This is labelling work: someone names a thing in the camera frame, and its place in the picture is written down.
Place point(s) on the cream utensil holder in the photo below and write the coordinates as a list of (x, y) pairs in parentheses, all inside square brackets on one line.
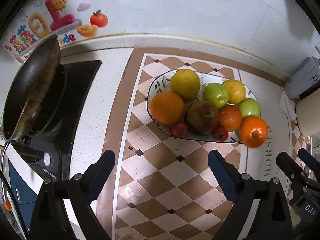
[(308, 117)]

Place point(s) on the small red fruit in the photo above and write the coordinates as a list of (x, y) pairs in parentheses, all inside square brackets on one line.
[(220, 133), (179, 129)]

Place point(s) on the yellow lemon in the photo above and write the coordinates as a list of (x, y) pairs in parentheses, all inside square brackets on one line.
[(235, 90), (185, 85)]

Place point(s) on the white box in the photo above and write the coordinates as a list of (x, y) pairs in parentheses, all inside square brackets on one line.
[(300, 80)]

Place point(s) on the oval patterned plate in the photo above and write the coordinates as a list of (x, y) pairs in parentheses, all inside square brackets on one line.
[(160, 85)]

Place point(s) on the black gas stove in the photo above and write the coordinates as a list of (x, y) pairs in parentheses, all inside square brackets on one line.
[(77, 80)]

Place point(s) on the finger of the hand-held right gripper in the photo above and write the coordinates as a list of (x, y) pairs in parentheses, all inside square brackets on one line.
[(288, 163), (308, 157)]

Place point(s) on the dark reddish orange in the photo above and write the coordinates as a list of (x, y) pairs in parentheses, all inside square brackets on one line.
[(230, 117)]

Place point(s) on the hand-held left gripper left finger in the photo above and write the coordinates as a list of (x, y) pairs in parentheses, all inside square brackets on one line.
[(100, 177)]

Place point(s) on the blue cabinet door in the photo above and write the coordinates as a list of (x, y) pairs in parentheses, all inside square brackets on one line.
[(18, 182)]

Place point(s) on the black frying wok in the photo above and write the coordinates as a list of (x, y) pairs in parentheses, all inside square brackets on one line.
[(32, 80)]

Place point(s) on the dark red apple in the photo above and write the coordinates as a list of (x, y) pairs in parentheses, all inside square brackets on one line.
[(201, 117)]

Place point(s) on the green apple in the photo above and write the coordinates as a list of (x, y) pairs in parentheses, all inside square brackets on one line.
[(250, 107), (215, 95)]

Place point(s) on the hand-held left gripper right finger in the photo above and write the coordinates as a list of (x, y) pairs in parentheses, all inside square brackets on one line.
[(225, 177)]

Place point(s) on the checkered table mat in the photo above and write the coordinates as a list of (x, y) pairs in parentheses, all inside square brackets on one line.
[(175, 192)]

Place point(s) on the colourful wall sticker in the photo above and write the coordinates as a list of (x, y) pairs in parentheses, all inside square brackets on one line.
[(42, 25)]

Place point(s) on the white tissue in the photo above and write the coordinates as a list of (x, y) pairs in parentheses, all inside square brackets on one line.
[(287, 105)]

